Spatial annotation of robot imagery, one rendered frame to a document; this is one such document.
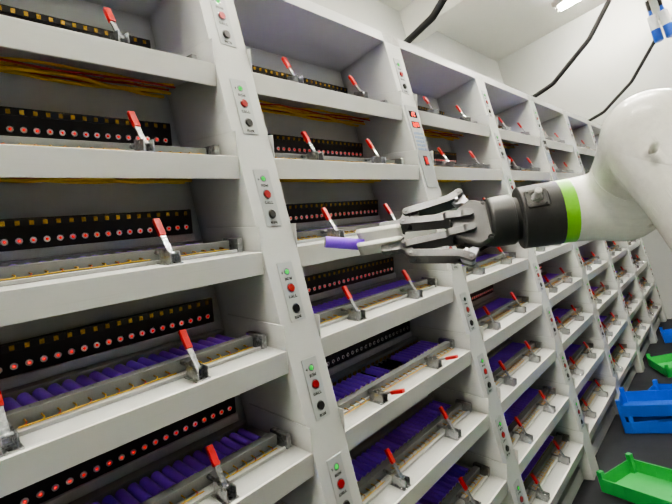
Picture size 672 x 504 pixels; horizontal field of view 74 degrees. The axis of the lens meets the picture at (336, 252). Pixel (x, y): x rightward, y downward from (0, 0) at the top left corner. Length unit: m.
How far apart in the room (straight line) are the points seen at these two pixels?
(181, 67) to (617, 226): 0.79
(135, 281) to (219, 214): 0.30
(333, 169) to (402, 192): 0.42
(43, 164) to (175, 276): 0.25
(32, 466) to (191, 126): 0.71
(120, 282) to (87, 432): 0.21
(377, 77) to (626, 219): 1.08
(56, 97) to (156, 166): 0.30
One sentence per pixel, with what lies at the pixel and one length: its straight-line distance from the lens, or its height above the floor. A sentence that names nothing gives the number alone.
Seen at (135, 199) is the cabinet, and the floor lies 1.33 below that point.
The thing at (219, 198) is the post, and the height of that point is 1.30.
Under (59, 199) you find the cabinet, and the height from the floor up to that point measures 1.34.
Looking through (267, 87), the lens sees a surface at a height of 1.53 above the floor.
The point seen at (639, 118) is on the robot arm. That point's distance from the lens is 0.61.
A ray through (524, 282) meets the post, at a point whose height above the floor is 0.86.
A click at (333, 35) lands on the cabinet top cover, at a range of 1.49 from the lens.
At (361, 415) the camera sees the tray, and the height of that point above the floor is 0.76.
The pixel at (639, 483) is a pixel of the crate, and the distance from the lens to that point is 2.29.
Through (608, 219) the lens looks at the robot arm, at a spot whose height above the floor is 1.04.
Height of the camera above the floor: 1.05
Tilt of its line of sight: 4 degrees up
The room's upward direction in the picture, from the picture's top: 15 degrees counter-clockwise
